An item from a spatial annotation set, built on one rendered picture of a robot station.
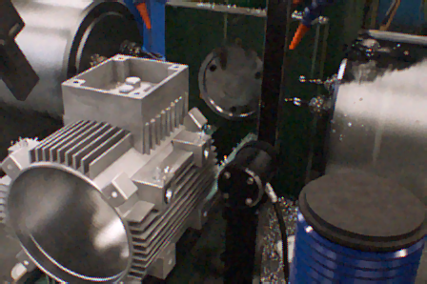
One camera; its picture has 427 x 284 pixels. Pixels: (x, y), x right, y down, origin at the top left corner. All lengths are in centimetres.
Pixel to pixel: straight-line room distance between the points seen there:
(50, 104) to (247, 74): 35
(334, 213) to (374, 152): 47
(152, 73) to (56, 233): 23
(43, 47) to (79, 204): 31
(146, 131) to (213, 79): 43
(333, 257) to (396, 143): 47
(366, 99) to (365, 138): 5
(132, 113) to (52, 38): 36
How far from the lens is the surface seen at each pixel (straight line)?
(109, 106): 57
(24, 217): 64
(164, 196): 54
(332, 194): 26
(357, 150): 71
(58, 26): 90
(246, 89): 96
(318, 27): 90
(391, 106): 70
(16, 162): 57
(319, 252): 24
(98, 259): 65
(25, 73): 52
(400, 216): 25
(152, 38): 251
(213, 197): 78
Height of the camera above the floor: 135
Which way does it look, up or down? 27 degrees down
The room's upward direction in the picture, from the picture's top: 2 degrees clockwise
